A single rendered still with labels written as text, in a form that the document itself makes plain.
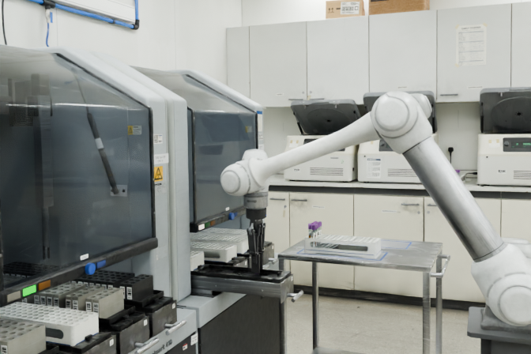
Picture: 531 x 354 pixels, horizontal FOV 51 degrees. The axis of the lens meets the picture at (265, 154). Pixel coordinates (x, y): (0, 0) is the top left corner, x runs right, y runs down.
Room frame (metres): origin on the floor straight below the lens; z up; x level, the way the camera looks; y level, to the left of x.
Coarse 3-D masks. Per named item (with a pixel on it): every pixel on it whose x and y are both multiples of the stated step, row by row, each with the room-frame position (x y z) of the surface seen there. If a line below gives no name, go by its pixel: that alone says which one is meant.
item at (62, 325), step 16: (16, 304) 1.49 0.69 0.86; (32, 304) 1.48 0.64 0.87; (16, 320) 1.37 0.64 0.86; (32, 320) 1.35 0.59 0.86; (48, 320) 1.36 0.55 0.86; (64, 320) 1.35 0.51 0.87; (80, 320) 1.35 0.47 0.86; (96, 320) 1.39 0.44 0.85; (48, 336) 1.39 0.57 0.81; (64, 336) 1.32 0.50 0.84; (80, 336) 1.33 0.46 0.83
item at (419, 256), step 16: (384, 240) 2.45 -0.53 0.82; (400, 240) 2.45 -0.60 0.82; (288, 256) 2.20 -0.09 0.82; (304, 256) 2.17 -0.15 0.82; (320, 256) 2.17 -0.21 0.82; (336, 256) 2.16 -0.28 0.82; (384, 256) 2.15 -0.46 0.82; (400, 256) 2.15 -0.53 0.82; (416, 256) 2.15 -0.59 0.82; (432, 256) 2.14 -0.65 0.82; (448, 256) 2.29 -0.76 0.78; (320, 352) 2.52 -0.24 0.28; (336, 352) 2.52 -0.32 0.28; (352, 352) 2.52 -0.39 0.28
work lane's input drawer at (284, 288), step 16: (192, 272) 1.98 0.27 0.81; (208, 272) 2.02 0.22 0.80; (224, 272) 2.01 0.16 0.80; (240, 272) 2.01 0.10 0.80; (272, 272) 1.98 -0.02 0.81; (288, 272) 1.95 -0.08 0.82; (208, 288) 1.95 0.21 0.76; (224, 288) 1.92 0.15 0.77; (240, 288) 1.90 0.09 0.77; (256, 288) 1.88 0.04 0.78; (272, 288) 1.86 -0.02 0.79; (288, 288) 1.92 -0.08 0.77
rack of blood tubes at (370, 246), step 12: (312, 240) 2.22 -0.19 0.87; (324, 240) 2.20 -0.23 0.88; (336, 240) 2.18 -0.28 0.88; (348, 240) 2.18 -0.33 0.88; (360, 240) 2.16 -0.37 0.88; (372, 240) 2.16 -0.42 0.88; (312, 252) 2.22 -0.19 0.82; (324, 252) 2.20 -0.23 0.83; (336, 252) 2.18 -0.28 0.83; (348, 252) 2.16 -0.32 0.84; (360, 252) 2.14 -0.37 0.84; (372, 252) 2.12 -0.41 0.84
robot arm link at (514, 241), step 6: (504, 240) 1.71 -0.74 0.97; (510, 240) 1.70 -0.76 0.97; (516, 240) 1.69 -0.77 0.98; (522, 240) 1.70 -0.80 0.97; (516, 246) 1.67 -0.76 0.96; (522, 246) 1.67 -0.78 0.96; (528, 246) 1.68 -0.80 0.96; (522, 252) 1.66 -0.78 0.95; (528, 252) 1.66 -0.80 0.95; (528, 258) 1.65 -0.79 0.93; (486, 300) 1.75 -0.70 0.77
